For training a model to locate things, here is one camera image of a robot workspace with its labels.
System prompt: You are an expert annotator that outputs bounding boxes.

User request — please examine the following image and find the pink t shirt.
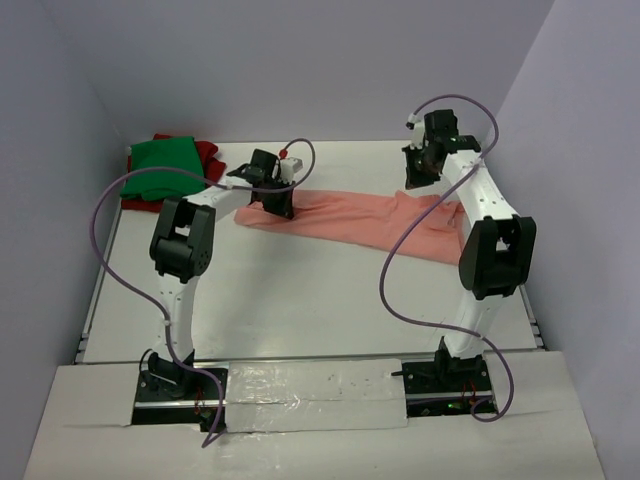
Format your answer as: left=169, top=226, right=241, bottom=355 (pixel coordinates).
left=234, top=190, right=465, bottom=265

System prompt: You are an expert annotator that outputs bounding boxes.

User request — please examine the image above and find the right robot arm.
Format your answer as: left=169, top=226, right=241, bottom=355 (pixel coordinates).
left=403, top=109, right=537, bottom=391

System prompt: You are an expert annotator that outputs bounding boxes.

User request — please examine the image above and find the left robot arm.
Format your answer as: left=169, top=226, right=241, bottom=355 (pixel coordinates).
left=148, top=149, right=303, bottom=399

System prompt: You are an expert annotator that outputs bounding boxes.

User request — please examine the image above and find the red folded t shirt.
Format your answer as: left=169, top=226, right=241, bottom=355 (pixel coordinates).
left=120, top=134, right=226, bottom=213

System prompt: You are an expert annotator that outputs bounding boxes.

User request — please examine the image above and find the green folded t shirt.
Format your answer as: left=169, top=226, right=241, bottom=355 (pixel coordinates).
left=120, top=137, right=205, bottom=202

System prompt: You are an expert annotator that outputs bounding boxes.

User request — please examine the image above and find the silver tape patch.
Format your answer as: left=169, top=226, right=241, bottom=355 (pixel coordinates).
left=225, top=359, right=408, bottom=433

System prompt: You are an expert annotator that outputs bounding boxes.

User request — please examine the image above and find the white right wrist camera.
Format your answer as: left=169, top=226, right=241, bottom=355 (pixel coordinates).
left=406, top=113, right=426, bottom=150

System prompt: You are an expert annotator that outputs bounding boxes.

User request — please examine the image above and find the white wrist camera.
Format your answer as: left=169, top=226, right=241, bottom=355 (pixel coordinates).
left=406, top=113, right=426, bottom=150
left=275, top=157, right=303, bottom=184

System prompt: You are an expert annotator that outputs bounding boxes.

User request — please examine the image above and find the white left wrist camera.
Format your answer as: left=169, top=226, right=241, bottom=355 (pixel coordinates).
left=275, top=157, right=303, bottom=184

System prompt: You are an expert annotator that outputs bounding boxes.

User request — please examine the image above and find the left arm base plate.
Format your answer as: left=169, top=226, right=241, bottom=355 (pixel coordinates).
left=131, top=370, right=219, bottom=433

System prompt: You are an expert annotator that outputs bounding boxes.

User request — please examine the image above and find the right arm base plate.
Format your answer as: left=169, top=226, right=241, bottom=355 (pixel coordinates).
left=391, top=356, right=497, bottom=418

